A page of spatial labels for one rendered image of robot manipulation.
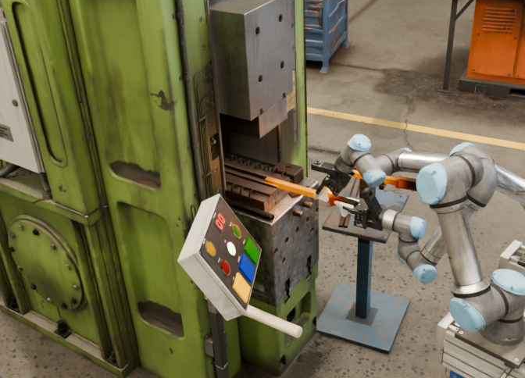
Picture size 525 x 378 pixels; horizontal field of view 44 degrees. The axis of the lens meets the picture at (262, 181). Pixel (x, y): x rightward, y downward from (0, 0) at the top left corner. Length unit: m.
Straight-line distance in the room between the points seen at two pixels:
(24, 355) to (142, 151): 1.49
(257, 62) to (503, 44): 3.80
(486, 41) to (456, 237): 3.99
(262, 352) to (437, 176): 1.50
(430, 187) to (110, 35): 1.22
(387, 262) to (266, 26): 1.94
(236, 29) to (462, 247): 1.03
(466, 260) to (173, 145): 1.05
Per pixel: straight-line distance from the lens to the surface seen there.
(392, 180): 2.83
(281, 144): 2.93
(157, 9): 2.15
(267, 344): 3.12
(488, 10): 5.87
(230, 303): 2.14
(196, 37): 2.30
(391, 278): 3.79
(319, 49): 6.36
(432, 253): 2.41
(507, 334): 2.32
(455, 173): 2.05
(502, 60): 5.98
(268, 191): 2.68
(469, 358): 2.45
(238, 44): 2.31
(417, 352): 3.40
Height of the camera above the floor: 2.43
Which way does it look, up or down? 32 degrees down
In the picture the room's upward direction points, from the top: 3 degrees counter-clockwise
